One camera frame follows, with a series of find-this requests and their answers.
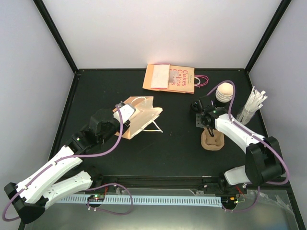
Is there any orange paper bag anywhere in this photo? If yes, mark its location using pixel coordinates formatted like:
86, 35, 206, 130
122, 96, 163, 139

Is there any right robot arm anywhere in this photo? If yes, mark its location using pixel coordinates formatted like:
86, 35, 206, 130
190, 96, 288, 193

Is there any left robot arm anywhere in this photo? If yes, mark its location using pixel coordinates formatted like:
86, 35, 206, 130
2, 104, 135, 224

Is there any stack of black lids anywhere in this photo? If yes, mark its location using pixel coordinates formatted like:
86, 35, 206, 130
190, 102, 200, 114

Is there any stack of paper cups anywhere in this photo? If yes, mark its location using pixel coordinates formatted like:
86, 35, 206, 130
214, 82, 234, 107

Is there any jar of white stirrers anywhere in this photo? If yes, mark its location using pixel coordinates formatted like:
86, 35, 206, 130
236, 86, 268, 125

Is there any Cakes printed paper bag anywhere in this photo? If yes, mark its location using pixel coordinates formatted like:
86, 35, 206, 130
158, 65, 209, 94

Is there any orange flat bag stack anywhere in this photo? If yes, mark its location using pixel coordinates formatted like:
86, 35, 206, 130
142, 64, 170, 91

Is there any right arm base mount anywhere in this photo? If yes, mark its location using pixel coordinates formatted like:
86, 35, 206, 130
197, 177, 247, 195

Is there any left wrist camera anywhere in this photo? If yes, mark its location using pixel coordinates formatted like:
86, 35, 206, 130
117, 102, 136, 123

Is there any light blue cable duct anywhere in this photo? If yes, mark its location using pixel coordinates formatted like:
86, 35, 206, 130
59, 194, 222, 207

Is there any black frame post right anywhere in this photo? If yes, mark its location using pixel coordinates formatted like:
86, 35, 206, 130
245, 0, 292, 74

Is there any black frame post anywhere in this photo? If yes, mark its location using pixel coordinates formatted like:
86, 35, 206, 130
245, 0, 292, 74
33, 0, 78, 73

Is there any black frame post left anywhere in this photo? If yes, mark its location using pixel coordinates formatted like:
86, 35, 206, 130
33, 0, 78, 73

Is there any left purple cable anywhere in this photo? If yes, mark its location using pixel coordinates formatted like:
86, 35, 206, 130
1, 104, 134, 220

